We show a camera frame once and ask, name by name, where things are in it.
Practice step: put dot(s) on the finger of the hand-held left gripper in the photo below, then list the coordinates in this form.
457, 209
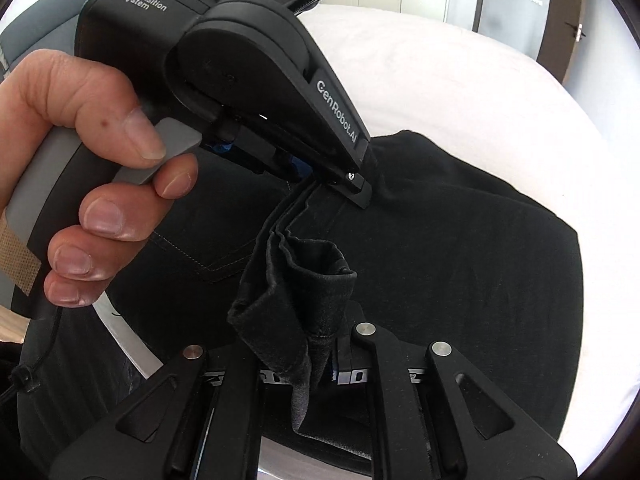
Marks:
255, 152
352, 186

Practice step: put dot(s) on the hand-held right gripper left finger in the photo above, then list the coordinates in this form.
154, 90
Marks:
165, 410

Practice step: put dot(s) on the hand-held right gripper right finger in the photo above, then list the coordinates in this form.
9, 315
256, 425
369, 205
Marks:
450, 410

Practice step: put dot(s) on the black pants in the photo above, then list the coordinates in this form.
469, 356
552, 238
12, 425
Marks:
450, 260

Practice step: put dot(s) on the person's left hand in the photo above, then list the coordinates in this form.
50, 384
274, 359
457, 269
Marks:
65, 95

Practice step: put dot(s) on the bed with white sheet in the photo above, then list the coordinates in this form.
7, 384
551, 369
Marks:
450, 75

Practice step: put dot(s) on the rolled blue duvet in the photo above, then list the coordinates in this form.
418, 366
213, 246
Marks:
35, 35

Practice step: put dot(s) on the brown door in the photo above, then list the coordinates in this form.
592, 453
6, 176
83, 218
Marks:
560, 15

